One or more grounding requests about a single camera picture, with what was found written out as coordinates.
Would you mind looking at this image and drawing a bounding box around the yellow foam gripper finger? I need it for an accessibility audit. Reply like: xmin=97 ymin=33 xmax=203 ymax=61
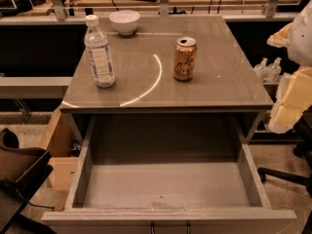
xmin=268 ymin=66 xmax=312 ymax=134
xmin=267 ymin=22 xmax=293 ymax=48

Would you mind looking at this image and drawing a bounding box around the clear plastic water bottle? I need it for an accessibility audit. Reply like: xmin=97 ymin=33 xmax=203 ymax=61
xmin=84 ymin=15 xmax=115 ymax=88

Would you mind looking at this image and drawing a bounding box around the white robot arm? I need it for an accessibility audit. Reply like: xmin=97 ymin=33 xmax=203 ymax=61
xmin=267 ymin=1 xmax=312 ymax=134

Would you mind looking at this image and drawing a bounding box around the right clear pump bottle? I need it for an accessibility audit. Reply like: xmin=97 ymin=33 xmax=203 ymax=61
xmin=264 ymin=58 xmax=281 ymax=82

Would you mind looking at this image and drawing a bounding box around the clear pump bottle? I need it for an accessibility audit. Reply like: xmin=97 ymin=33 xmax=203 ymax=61
xmin=264 ymin=58 xmax=281 ymax=82
xmin=253 ymin=58 xmax=267 ymax=81

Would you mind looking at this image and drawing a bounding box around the left clear pump bottle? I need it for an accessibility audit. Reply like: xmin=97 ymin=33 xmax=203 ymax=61
xmin=253 ymin=58 xmax=267 ymax=81

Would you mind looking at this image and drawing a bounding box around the grey cabinet with glossy top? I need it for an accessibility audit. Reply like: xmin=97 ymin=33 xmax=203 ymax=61
xmin=60 ymin=16 xmax=272 ymax=137

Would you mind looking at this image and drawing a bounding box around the open grey top drawer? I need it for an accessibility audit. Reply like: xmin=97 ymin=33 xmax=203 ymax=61
xmin=42 ymin=114 xmax=295 ymax=234

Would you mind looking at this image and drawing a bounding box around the orange soda can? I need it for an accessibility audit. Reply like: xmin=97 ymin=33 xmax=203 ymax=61
xmin=174 ymin=36 xmax=197 ymax=81

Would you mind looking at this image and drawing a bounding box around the white ceramic bowl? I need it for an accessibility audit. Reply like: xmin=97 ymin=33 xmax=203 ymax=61
xmin=109 ymin=10 xmax=140 ymax=35

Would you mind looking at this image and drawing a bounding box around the cardboard box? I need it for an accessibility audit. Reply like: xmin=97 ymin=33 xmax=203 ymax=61
xmin=39 ymin=108 xmax=78 ymax=191

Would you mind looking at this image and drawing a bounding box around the dark office chair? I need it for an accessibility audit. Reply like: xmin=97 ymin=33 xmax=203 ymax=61
xmin=0 ymin=128 xmax=56 ymax=234

